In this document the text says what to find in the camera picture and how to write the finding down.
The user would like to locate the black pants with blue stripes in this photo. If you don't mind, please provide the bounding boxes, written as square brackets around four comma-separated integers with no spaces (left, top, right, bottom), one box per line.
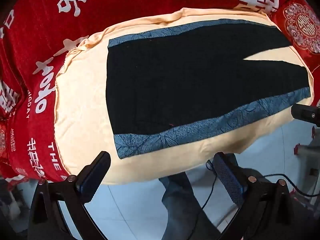
[105,19,312,159]

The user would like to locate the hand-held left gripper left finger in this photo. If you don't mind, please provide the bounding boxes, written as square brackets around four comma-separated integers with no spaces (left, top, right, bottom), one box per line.
[27,151,112,240]

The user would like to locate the black cable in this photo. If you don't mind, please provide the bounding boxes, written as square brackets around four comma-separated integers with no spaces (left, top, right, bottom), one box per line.
[201,161,218,209]
[262,174,320,197]

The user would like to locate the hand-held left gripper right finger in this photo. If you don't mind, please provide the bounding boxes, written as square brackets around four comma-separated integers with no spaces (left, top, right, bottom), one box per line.
[214,152,297,240]

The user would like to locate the red printed blanket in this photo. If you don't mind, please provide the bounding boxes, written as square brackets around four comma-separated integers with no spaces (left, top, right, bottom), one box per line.
[0,0,320,183]

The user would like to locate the person's leg in jeans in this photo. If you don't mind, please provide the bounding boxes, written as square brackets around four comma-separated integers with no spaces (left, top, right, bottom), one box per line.
[159,171,222,240]

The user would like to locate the grey white stand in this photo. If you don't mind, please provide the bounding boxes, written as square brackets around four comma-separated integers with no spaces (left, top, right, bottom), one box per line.
[294,124,320,198]

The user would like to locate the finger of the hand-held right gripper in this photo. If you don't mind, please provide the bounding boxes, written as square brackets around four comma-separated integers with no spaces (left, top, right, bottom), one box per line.
[291,103,320,128]

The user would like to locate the red embroidered pillow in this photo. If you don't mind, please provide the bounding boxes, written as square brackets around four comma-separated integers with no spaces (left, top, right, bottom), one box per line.
[271,0,320,55]

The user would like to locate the peach cloth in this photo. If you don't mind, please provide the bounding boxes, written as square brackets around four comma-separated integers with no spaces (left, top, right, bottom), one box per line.
[54,7,314,185]

